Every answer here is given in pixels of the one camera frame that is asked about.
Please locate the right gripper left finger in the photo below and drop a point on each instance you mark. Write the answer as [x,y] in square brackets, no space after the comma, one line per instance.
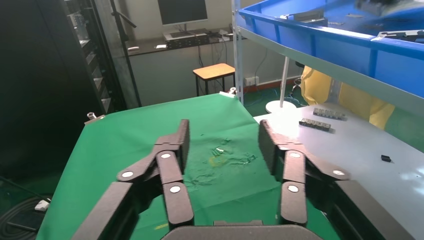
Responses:
[172,172]

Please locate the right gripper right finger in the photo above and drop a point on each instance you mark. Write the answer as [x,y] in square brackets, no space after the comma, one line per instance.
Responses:
[293,172]

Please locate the small ribbed metal part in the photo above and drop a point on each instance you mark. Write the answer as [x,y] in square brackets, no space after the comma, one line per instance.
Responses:
[329,114]
[315,124]

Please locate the green table cloth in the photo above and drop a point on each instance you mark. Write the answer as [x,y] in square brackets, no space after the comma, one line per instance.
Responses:
[215,129]

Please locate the white round-base lamp stand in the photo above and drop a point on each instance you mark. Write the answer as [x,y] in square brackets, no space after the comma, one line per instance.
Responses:
[280,106]

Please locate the yellow plastic bag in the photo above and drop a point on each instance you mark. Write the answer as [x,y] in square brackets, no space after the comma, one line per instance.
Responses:
[318,89]

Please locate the tiny black chip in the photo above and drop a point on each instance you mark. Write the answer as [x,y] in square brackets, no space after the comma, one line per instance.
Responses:
[386,158]

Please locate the silver binder clip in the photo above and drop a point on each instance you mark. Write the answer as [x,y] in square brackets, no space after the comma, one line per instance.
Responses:
[228,93]
[94,118]

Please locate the desk with white panel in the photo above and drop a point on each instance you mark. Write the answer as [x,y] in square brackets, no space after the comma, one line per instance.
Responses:
[165,73]

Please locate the wooden top stool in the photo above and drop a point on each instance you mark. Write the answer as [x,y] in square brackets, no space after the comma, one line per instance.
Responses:
[213,71]

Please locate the black stand pole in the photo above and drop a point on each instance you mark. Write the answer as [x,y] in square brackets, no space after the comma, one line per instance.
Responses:
[126,56]

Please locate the small white paper sheet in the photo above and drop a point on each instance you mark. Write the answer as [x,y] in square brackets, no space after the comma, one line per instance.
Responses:
[161,46]

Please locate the blue plastic bin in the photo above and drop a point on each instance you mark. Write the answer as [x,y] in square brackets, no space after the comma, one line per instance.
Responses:
[331,46]

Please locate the black desktop device box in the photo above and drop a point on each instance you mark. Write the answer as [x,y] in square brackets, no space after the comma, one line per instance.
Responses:
[185,40]

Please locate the white power adapter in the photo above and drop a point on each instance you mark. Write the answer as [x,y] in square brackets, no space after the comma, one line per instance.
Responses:
[42,206]

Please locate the grey tape strip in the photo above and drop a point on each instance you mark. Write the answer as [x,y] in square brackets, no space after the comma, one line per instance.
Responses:
[336,23]

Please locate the black computer monitor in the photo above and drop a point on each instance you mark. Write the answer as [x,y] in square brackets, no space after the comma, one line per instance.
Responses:
[182,10]

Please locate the black equipment rack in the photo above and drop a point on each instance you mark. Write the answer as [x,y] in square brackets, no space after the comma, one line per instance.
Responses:
[33,82]

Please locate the white wall power outlet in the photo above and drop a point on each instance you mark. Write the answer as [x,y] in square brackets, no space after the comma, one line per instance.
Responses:
[251,80]

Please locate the white shelf post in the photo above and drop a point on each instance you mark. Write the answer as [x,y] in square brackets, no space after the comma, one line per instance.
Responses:
[236,49]

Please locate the stamped metal bracket part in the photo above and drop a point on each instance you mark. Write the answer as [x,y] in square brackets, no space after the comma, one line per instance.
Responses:
[309,16]
[404,34]

